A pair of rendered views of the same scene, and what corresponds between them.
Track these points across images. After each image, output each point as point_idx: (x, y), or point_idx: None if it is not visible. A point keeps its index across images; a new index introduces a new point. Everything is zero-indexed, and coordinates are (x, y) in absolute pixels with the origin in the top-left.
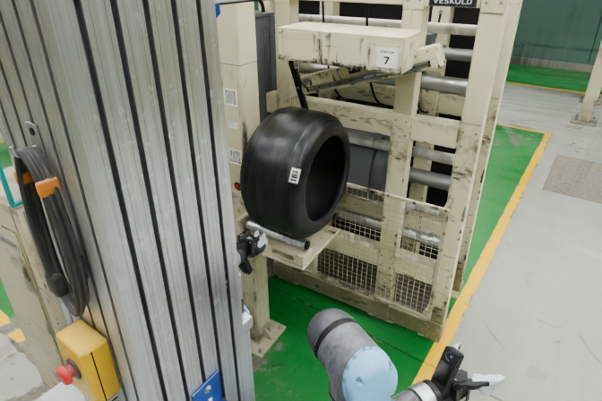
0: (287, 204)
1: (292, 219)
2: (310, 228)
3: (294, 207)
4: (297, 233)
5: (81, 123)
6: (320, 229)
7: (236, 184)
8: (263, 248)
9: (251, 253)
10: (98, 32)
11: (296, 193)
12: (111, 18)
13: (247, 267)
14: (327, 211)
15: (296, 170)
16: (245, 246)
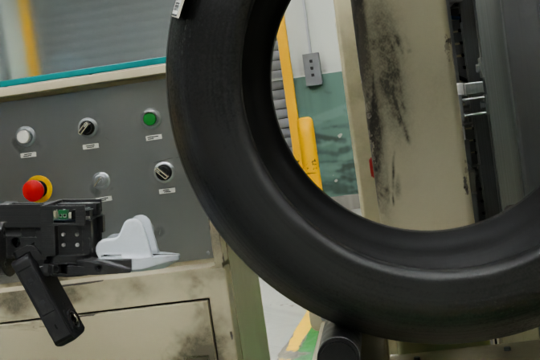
0: (173, 109)
1: (202, 182)
2: (317, 267)
3: (190, 122)
4: (262, 267)
5: None
6: (419, 315)
7: (369, 160)
8: (102, 263)
9: (41, 255)
10: None
11: (188, 63)
12: None
13: (40, 307)
14: (506, 259)
15: None
16: (34, 225)
